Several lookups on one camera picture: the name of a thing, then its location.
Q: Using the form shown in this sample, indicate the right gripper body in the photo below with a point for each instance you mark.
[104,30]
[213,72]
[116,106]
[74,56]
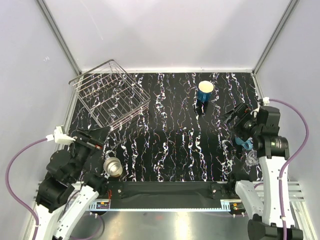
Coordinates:
[245,126]

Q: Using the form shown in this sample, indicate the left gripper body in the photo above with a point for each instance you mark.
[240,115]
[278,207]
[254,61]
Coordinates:
[83,149]

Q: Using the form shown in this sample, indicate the light blue floral mug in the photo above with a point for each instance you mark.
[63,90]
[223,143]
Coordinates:
[248,145]

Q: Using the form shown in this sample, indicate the brown paper cup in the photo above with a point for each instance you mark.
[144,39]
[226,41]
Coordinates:
[113,167]

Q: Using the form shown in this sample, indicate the dark blue ceramic mug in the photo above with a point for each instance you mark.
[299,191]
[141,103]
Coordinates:
[205,89]

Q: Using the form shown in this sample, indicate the clear glass cup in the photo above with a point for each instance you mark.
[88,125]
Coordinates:
[251,159]

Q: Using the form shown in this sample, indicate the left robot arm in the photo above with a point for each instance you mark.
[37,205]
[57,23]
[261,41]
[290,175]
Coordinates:
[63,171]

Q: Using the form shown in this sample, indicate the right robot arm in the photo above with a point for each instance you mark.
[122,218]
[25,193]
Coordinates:
[270,218]

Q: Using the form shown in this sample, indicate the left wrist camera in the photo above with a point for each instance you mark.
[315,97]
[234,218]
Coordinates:
[59,136]

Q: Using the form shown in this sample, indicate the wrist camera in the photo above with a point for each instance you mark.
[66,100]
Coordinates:
[59,136]
[265,101]

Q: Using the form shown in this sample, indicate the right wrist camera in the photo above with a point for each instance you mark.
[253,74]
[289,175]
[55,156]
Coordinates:
[265,101]

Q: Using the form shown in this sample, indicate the wire dish rack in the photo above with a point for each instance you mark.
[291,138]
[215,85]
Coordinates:
[110,94]

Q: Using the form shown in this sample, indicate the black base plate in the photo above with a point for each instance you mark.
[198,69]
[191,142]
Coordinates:
[167,195]

